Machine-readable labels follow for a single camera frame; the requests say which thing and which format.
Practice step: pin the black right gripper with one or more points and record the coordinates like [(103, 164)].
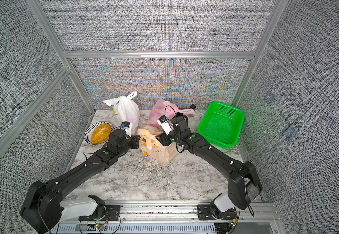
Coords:
[(164, 139)]

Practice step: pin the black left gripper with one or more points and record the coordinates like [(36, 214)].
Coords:
[(136, 141)]

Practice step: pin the beige plastic bag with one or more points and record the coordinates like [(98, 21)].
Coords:
[(151, 147)]

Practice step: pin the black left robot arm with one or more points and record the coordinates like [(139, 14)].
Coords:
[(42, 205)]

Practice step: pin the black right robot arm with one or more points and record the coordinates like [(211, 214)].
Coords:
[(243, 181)]

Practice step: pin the pink plastic bag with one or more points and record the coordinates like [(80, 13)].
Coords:
[(165, 107)]

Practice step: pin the white plastic bag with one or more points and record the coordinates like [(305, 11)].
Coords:
[(126, 109)]

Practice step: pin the green plastic basket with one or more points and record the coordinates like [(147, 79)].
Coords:
[(222, 124)]

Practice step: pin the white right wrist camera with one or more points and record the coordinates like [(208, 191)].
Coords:
[(165, 124)]

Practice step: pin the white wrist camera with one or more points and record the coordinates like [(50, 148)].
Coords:
[(126, 126), (165, 124)]

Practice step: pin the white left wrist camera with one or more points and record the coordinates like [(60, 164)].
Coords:
[(126, 126)]

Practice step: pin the aluminium front rail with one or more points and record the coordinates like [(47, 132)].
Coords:
[(167, 211)]

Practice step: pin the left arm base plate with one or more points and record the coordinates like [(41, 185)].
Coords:
[(107, 212)]

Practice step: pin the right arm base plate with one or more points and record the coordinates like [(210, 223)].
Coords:
[(204, 211)]

